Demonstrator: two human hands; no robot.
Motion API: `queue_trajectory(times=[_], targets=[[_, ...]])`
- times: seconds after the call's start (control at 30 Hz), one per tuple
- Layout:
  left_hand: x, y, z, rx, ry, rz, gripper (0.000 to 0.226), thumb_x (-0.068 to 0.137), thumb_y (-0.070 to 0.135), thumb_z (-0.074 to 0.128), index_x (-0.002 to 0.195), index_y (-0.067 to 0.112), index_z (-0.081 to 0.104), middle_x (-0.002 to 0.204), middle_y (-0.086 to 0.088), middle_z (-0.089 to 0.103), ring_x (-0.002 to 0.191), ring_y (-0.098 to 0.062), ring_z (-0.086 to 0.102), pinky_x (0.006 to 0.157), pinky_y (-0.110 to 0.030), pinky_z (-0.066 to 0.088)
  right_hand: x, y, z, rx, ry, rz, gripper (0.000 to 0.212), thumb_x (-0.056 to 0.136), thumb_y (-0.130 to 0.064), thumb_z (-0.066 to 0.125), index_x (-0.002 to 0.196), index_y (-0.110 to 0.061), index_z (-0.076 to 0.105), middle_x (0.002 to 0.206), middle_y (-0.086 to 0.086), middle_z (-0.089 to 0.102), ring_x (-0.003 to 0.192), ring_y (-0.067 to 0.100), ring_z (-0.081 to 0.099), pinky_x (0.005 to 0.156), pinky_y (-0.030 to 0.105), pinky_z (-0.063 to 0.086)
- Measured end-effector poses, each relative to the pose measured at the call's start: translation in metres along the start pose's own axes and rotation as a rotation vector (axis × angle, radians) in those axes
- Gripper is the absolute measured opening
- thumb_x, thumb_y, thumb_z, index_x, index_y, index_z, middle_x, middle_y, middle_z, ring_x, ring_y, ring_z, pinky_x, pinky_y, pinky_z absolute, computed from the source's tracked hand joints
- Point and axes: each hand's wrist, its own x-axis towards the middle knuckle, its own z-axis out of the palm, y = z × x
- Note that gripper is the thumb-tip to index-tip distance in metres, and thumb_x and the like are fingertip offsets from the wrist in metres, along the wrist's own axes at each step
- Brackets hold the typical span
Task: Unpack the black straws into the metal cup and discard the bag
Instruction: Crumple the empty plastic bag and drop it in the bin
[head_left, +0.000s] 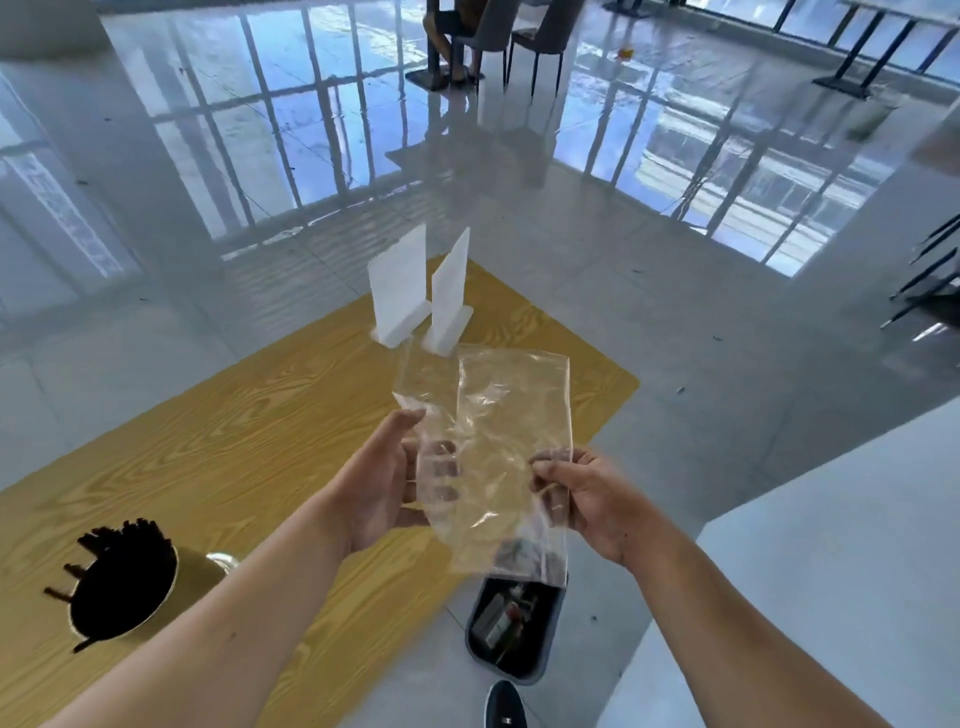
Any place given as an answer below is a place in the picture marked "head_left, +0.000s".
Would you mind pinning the bundle of black straws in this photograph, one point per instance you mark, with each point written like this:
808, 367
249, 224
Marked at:
124, 585

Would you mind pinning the black-framed glass window wall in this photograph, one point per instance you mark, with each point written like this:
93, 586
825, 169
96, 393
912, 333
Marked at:
810, 19

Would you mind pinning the wide white plastic sign holder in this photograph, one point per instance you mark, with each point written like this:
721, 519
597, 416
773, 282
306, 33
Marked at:
397, 285

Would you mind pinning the wooden table with black base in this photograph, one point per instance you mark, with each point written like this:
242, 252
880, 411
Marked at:
426, 76

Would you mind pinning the person's left hand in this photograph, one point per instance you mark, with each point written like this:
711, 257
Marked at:
375, 487

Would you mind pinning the person's left forearm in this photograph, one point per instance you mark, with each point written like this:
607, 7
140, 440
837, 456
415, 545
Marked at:
210, 637

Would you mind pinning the grey chair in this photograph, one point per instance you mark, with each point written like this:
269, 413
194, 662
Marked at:
495, 22
551, 26

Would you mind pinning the black metal-legged chair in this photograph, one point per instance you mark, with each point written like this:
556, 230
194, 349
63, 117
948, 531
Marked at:
930, 289

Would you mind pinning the person's right hand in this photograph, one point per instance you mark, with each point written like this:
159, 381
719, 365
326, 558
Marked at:
607, 510

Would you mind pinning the black table base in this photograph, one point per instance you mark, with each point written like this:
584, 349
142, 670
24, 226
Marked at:
626, 9

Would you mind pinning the steel cylindrical holder cup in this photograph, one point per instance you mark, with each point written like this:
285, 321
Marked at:
191, 581

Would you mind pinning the person's black shoe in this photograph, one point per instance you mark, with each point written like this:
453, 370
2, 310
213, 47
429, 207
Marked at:
504, 709

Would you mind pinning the dark grey trash bin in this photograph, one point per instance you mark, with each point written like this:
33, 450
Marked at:
547, 645

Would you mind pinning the clear plastic bag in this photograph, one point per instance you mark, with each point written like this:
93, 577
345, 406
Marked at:
502, 420

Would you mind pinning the narrow white plastic sign holder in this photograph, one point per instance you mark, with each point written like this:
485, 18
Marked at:
450, 300

